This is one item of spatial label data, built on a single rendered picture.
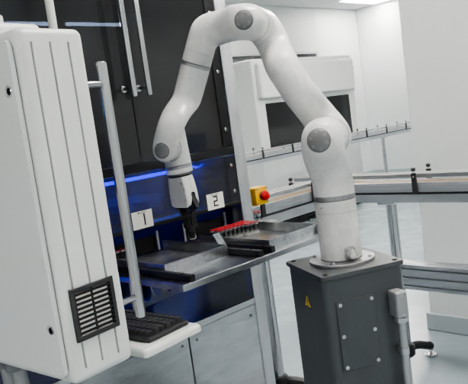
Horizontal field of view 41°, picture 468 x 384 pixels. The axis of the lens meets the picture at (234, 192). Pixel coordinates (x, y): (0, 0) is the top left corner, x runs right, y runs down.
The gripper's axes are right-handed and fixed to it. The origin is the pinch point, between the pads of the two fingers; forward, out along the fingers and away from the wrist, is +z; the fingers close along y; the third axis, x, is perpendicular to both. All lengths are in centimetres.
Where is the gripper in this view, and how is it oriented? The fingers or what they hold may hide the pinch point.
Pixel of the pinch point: (190, 221)
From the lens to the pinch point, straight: 199.3
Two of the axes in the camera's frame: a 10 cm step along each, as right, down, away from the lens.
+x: 7.7, -2.3, 6.0
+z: 1.9, 9.7, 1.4
